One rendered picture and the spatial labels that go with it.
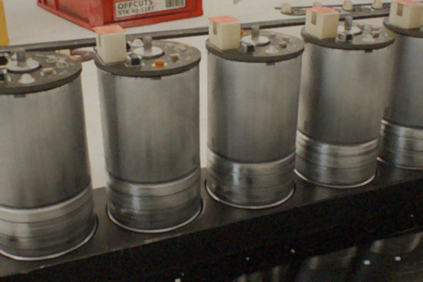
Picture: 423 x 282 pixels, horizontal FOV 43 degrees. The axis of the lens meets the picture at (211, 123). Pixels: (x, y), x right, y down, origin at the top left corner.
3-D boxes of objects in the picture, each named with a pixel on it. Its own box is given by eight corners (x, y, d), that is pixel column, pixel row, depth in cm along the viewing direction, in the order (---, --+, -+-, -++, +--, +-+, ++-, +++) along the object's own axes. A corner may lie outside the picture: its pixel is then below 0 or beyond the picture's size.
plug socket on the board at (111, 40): (138, 60, 12) (136, 31, 12) (101, 65, 12) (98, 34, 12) (129, 51, 13) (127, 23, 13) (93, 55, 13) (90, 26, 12)
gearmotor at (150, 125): (215, 247, 14) (216, 58, 12) (123, 271, 13) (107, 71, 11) (182, 201, 16) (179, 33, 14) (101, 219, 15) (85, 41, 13)
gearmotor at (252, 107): (307, 224, 15) (323, 45, 13) (227, 244, 14) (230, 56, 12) (266, 183, 17) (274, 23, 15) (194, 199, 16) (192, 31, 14)
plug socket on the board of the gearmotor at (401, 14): (428, 27, 15) (432, 3, 15) (404, 30, 15) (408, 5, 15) (408, 21, 16) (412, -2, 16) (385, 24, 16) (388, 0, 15)
